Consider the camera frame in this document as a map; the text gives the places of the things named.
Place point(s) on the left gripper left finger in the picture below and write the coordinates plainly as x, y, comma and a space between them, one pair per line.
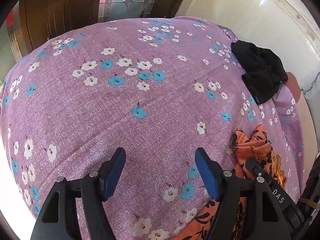
73, 206

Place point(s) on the orange black floral blouse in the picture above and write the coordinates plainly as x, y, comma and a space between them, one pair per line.
256, 146

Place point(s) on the black crumpled garment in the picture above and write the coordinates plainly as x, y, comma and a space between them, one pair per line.
264, 71

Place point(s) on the purple floral bed sheet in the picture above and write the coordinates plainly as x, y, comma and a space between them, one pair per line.
157, 88

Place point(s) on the wooden stained glass door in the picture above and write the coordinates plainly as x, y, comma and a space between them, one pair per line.
27, 24

